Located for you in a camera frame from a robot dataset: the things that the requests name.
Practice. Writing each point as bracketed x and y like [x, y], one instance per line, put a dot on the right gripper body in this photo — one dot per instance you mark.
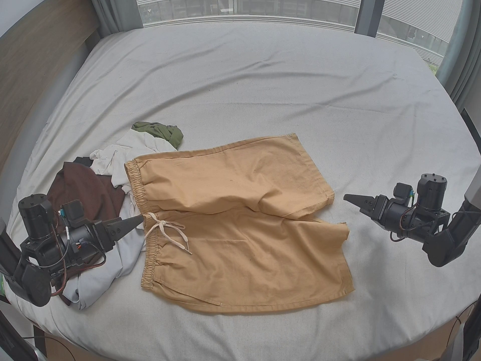
[394, 216]

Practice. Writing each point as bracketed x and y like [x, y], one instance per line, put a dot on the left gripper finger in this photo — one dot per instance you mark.
[117, 236]
[112, 227]

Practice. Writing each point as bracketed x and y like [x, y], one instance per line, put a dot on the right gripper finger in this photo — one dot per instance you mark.
[368, 210]
[368, 200]

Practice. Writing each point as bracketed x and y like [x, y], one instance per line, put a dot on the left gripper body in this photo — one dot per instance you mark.
[88, 241]

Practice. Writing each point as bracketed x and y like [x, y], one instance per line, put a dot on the tan shorts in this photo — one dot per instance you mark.
[244, 239]

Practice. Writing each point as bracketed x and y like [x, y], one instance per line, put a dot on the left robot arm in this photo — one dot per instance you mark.
[35, 216]

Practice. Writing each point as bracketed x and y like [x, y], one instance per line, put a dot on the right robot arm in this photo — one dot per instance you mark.
[447, 235]

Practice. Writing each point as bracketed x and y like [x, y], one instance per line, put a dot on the bed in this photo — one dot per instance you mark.
[263, 81]

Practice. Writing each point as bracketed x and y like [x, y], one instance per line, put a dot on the white garment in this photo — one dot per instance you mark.
[112, 273]

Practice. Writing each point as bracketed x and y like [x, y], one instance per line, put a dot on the brown garment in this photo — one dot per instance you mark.
[86, 190]

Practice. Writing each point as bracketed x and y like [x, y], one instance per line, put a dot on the black garment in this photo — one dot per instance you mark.
[80, 161]

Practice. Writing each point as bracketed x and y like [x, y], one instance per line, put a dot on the cream garment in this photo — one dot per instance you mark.
[124, 152]

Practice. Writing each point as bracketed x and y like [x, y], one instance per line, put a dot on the green garment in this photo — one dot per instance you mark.
[161, 131]

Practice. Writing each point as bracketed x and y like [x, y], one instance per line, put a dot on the grey-green curtain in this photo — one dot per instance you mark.
[112, 2]
[464, 43]

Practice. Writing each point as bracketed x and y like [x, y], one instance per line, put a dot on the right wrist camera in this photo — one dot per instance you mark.
[403, 192]

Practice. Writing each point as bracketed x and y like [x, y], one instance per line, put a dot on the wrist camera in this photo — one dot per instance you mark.
[403, 192]
[73, 213]

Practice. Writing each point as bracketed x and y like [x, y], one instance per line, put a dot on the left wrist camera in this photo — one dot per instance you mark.
[73, 213]

